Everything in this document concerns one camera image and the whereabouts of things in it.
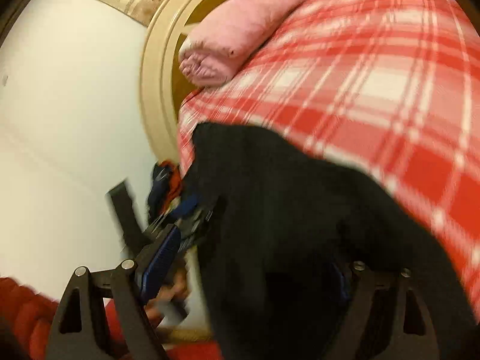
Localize pink folded quilt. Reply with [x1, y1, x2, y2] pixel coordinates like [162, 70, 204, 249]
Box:
[178, 0, 306, 87]

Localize black pants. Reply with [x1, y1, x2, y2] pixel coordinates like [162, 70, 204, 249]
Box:
[185, 123, 479, 359]

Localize red plaid bed sheet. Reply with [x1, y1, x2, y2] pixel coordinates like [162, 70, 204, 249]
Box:
[178, 0, 479, 306]

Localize person's left hand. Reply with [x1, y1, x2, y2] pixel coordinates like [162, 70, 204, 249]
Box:
[144, 260, 190, 328]

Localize cream wooden headboard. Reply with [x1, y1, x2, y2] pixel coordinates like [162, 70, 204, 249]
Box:
[139, 0, 226, 163]

